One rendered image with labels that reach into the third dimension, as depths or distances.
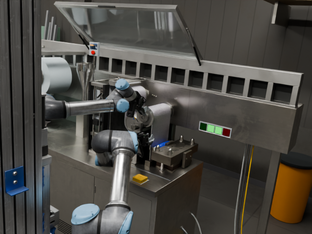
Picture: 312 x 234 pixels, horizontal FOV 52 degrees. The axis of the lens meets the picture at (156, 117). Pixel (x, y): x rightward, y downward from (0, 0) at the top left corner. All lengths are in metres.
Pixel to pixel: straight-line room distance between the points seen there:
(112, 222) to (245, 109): 1.22
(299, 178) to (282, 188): 0.22
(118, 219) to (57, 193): 1.30
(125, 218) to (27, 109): 0.61
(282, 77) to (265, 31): 2.06
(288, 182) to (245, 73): 1.68
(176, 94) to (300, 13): 2.10
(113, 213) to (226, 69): 1.27
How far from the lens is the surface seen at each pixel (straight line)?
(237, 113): 2.25
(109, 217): 1.45
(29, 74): 1.27
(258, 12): 4.21
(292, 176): 3.55
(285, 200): 3.68
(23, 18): 1.24
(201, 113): 2.36
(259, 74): 2.18
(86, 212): 1.46
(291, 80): 2.13
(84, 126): 2.76
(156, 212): 2.06
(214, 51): 4.40
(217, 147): 4.53
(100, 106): 1.76
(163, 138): 2.37
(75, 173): 2.44
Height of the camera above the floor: 1.82
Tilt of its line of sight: 15 degrees down
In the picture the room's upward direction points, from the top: 5 degrees clockwise
